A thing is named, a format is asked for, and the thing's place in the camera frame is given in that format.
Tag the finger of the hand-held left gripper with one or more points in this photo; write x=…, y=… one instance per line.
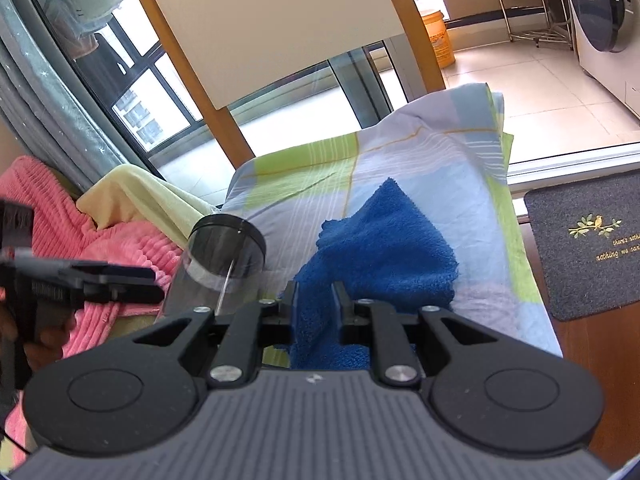
x=120, y=292

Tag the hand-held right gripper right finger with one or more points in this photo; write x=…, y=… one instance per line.
x=341, y=296

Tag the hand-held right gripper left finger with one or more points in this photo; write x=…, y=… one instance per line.
x=290, y=296

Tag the blue terry towel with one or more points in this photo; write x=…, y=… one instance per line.
x=390, y=255

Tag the clear container with black lid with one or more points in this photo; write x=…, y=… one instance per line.
x=220, y=260

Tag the person's left hand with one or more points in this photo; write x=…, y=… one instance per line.
x=52, y=346

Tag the pink ribbed blanket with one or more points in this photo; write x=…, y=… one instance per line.
x=115, y=250

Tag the pale yellow cloth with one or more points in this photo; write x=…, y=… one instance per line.
x=145, y=200

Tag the grey star print curtain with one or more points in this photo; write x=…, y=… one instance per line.
x=35, y=110

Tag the pastel checked bed sheet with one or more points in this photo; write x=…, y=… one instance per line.
x=450, y=150

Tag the black framed window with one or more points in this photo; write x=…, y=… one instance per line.
x=150, y=105

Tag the grey doormat with gold print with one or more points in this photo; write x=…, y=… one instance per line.
x=590, y=245

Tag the orange plastic bucket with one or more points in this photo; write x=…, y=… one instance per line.
x=437, y=40

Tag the hanging light clothes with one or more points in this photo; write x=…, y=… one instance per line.
x=80, y=5

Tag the metal storage rack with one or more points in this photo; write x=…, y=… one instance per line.
x=535, y=15

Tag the white washing machine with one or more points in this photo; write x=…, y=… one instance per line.
x=610, y=35

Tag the white door with wooden frame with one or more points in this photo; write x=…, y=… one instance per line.
x=280, y=35

